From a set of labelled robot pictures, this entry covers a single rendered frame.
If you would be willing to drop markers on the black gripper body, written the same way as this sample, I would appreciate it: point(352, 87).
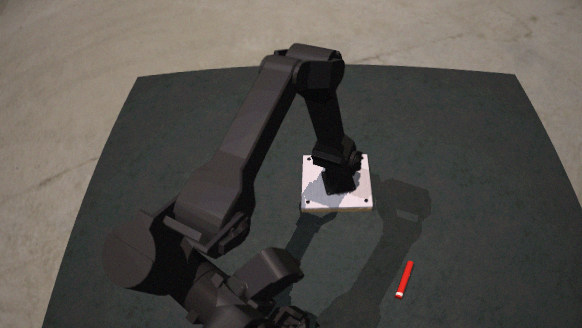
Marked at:
point(207, 305)

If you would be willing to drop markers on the red peg with white band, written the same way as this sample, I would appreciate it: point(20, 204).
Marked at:
point(404, 280)

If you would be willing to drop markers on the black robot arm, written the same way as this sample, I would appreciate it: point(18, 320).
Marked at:
point(158, 254)

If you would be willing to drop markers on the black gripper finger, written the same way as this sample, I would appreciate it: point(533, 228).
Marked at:
point(267, 325)
point(304, 323)

